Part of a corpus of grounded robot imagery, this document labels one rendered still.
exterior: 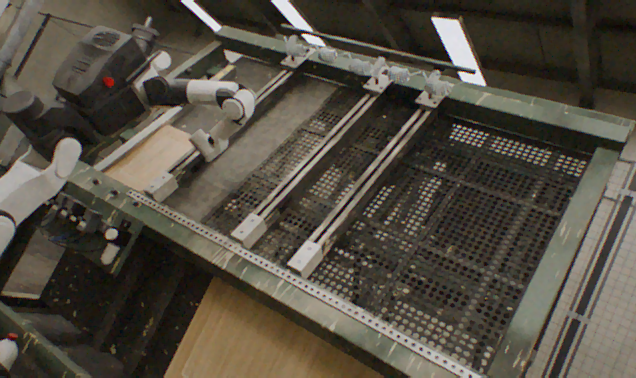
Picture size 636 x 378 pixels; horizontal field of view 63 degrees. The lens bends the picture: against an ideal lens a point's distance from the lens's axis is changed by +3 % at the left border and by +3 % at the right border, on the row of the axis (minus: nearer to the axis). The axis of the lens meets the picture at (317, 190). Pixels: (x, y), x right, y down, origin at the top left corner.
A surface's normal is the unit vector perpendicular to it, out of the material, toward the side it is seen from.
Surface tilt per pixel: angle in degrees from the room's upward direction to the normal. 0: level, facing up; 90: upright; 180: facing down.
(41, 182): 111
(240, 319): 90
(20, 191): 90
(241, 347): 90
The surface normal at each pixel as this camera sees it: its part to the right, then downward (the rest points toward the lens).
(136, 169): -0.12, -0.69
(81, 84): -0.33, -0.40
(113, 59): 0.81, 0.34
